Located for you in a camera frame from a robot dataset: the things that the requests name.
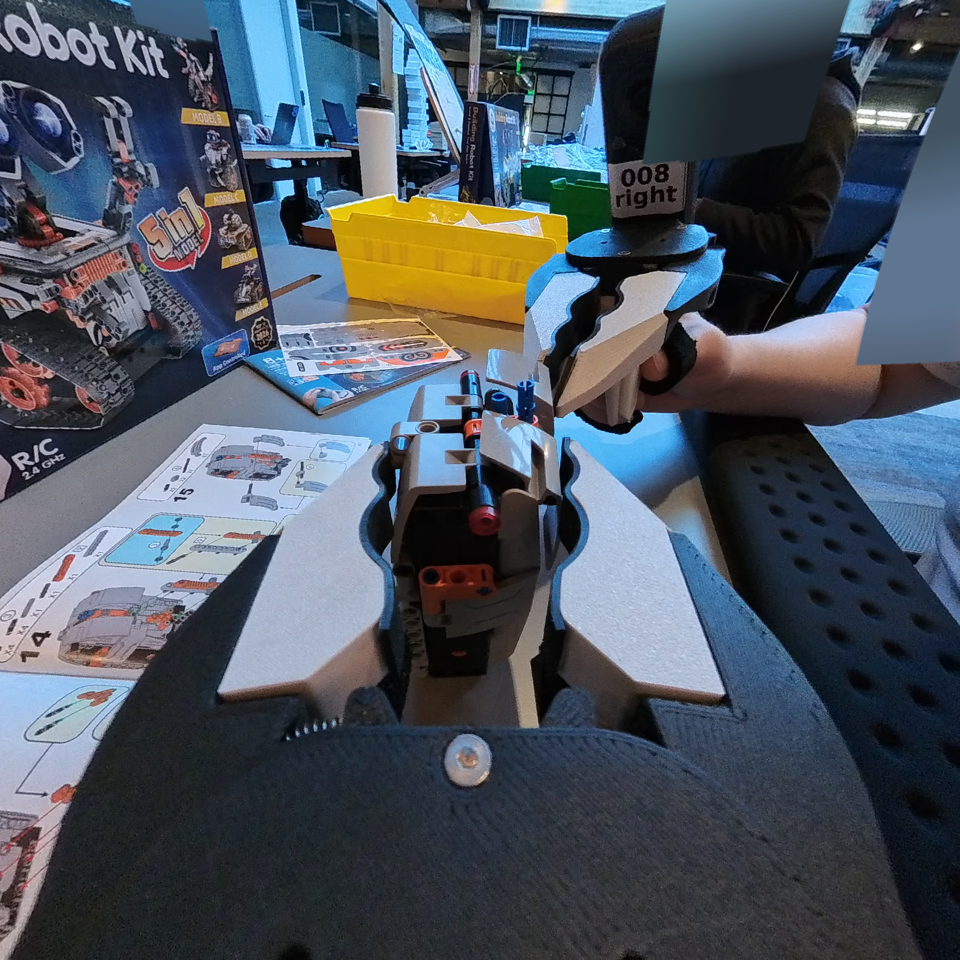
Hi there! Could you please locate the clear sticker sheet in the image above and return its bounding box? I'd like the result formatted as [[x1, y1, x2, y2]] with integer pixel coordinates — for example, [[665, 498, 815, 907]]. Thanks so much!
[[277, 318, 460, 376]]

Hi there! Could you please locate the white water bottle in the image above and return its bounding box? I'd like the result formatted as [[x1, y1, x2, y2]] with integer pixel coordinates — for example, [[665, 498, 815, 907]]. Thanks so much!
[[356, 84, 399, 202]]

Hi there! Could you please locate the blue leaflet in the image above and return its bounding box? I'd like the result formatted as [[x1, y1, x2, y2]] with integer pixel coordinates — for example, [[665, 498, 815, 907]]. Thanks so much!
[[246, 346, 472, 416]]

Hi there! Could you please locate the wooden panel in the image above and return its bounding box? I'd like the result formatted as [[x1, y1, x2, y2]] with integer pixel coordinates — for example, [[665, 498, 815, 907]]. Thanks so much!
[[378, 0, 466, 162]]

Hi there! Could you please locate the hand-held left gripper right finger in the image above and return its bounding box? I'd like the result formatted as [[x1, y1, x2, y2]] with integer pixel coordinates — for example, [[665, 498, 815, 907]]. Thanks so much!
[[536, 437, 729, 727]]

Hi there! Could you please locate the grey brick robot model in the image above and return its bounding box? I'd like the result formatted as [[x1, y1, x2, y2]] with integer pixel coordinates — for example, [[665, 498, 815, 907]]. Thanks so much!
[[390, 348, 565, 680]]

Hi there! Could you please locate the yellow plastic bin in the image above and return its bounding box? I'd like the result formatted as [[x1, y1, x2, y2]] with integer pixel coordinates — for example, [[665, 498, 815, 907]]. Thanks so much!
[[326, 193, 569, 325]]

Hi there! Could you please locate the open instruction booklet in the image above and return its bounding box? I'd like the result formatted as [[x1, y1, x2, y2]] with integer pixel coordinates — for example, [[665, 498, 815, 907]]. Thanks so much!
[[0, 423, 372, 939]]

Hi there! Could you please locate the dark robot kit box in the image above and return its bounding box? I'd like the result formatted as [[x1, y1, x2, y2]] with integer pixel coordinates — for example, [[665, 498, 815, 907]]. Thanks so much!
[[459, 101, 524, 207]]

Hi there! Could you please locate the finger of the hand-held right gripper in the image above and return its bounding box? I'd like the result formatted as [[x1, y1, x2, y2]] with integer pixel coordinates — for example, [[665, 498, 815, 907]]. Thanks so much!
[[523, 271, 603, 391], [553, 270, 689, 419]]

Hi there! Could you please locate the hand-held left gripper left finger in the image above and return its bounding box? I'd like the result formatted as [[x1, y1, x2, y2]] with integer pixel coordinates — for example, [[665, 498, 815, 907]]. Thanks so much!
[[216, 442, 414, 725]]

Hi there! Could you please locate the green bin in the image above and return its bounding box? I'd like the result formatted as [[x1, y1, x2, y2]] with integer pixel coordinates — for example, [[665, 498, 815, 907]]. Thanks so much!
[[521, 163, 612, 241]]

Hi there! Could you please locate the person's right forearm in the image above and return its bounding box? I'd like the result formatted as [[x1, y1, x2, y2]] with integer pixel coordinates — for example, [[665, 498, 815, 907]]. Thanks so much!
[[729, 306, 960, 427]]

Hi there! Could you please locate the person's right hand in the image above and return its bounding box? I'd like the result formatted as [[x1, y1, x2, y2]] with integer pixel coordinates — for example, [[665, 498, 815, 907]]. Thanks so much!
[[637, 311, 741, 415]]

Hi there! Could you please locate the blue robot kit box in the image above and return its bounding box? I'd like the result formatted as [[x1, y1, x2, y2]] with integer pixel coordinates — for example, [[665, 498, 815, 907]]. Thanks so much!
[[0, 0, 277, 502]]

